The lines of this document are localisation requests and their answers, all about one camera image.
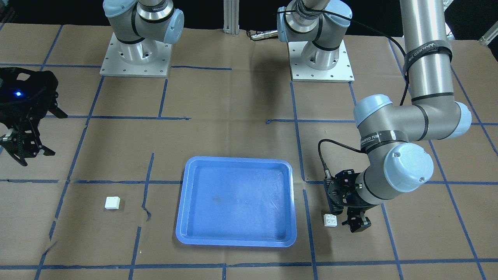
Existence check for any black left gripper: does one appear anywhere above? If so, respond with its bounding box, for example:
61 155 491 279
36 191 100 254
325 170 371 233

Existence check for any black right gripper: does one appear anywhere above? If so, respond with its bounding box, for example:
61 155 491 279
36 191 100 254
0 67 68 166

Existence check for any white block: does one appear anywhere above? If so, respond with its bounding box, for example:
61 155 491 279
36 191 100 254
323 214 338 227
104 196 121 210

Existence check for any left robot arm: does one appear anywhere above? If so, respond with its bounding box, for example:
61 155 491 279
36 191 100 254
277 0 472 233

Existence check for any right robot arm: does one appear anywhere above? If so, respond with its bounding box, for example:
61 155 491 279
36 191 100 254
0 0 184 166

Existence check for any blue plastic tray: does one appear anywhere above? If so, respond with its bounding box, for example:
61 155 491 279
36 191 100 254
175 156 297 248

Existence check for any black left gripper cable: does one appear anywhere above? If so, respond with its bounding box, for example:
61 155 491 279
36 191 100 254
277 10 411 179

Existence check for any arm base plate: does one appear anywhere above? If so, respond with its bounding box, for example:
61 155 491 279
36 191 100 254
288 41 355 83
100 34 173 78

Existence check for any aluminium frame post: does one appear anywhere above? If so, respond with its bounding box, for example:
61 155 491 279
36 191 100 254
223 0 240 37

